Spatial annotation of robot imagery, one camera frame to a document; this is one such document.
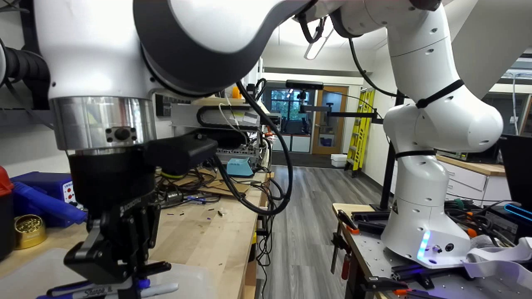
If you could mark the black monitor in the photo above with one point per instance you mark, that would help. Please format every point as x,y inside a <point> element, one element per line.
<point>519,166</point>

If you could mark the blue marker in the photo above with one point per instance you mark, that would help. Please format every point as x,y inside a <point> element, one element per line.
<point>54,296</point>

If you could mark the white plastic bin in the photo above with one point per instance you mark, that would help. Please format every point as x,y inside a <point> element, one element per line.
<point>338,160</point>

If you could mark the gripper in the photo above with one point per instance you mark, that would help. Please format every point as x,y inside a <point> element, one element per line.
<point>110,182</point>

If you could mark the black and orange clamp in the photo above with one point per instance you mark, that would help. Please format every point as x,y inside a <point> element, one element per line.
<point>344,232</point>

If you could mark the yellow ladder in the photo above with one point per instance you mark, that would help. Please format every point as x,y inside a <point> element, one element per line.
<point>360,133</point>

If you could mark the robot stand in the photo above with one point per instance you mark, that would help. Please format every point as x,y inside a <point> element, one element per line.
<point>370,253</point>

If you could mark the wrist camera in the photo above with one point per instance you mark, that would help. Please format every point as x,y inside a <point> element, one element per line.
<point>183,151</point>

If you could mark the gold round metal tin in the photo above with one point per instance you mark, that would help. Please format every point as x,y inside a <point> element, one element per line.
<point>29,230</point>

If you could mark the red and black container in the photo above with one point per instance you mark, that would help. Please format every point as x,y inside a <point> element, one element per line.
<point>6,216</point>

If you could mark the white cabinet with wooden top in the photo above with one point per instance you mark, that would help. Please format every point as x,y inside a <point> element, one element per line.
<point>469,178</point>

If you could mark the white cloth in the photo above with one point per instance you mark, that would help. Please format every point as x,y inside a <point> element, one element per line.
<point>503,261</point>

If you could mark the window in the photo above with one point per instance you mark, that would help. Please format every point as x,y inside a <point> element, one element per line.
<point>286,106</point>

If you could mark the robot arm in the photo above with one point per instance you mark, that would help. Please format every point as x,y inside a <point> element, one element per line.
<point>419,124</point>

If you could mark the brown cardboard sheet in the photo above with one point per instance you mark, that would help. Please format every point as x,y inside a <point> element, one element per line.
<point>224,187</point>

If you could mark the blue soldering station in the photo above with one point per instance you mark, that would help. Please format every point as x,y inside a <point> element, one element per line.
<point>45,182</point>

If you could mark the black computer with blue light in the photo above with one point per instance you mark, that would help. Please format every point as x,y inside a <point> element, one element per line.
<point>511,220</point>

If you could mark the wooden door with window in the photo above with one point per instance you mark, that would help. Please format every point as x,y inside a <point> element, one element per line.
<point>318,124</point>

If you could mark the blue plastic tool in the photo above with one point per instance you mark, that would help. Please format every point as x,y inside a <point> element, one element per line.
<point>41,205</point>

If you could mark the ceiling light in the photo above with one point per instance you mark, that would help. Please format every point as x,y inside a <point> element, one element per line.
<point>316,46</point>

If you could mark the clear plastic storage box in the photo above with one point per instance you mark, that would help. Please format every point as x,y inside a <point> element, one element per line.
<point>29,274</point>

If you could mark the teal small box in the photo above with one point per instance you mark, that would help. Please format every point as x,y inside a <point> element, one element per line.
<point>239,167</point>

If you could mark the grey marker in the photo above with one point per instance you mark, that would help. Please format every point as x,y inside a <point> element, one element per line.
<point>160,289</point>

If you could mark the camera on mount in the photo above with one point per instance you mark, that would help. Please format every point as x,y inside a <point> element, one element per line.
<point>305,84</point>

